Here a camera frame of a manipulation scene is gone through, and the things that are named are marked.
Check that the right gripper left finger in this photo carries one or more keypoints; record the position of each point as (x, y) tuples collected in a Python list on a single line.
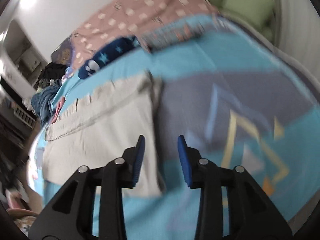
[(69, 214)]

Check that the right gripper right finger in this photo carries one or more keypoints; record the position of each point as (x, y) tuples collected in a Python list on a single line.
[(232, 204)]

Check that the white cotton garment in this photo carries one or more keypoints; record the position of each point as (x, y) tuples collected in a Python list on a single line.
[(97, 128)]

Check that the dark blue clothes pile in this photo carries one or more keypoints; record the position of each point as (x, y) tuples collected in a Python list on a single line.
[(41, 102)]

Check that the black clothes pile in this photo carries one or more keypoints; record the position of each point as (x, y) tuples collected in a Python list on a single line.
[(50, 73)]

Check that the blue grey bed cover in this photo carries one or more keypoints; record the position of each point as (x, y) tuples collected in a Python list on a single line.
[(236, 100)]

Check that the folded pink cloth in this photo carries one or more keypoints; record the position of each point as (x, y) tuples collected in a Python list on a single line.
[(58, 109)]

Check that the navy star fleece garment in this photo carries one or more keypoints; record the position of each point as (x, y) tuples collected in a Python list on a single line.
[(107, 55)]

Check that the purple patterned blanket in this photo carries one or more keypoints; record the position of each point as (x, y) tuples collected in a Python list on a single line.
[(64, 53)]

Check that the patterned blue folded garment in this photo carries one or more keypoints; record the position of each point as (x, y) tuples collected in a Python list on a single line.
[(174, 33)]

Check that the near green pillow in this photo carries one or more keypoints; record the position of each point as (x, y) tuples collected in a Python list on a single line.
[(255, 12)]

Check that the pink polka dot sheet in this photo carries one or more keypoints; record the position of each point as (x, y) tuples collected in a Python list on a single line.
[(130, 17)]

